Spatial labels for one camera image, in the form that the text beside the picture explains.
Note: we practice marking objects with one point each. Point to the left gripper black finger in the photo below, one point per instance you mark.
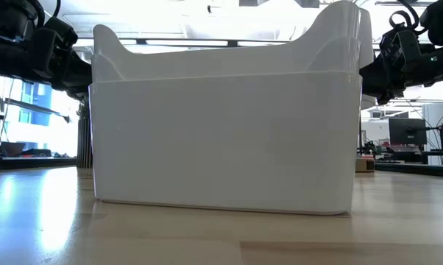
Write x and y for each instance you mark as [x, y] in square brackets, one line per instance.
[83, 81]

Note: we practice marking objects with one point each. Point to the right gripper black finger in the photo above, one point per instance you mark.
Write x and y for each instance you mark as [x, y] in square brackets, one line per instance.
[372, 81]

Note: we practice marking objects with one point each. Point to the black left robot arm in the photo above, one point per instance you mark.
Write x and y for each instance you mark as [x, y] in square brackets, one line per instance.
[8, 55]

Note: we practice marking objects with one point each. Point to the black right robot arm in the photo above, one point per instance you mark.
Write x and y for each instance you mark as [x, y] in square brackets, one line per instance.
[442, 62]

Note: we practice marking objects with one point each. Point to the black computer monitor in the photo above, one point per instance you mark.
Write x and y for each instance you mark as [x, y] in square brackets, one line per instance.
[407, 130]

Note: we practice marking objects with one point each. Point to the white cabinet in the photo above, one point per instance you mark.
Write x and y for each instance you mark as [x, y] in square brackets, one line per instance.
[440, 117]

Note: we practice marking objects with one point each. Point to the small black ceiling fixture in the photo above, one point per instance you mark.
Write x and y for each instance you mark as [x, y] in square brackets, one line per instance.
[209, 8]

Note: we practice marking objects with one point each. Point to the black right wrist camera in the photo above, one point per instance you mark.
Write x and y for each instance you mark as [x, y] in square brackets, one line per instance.
[387, 48]

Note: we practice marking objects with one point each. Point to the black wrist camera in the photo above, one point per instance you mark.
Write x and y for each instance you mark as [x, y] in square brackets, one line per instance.
[387, 48]
[59, 33]

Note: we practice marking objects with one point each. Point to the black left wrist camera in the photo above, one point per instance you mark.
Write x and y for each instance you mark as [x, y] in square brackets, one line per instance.
[59, 33]

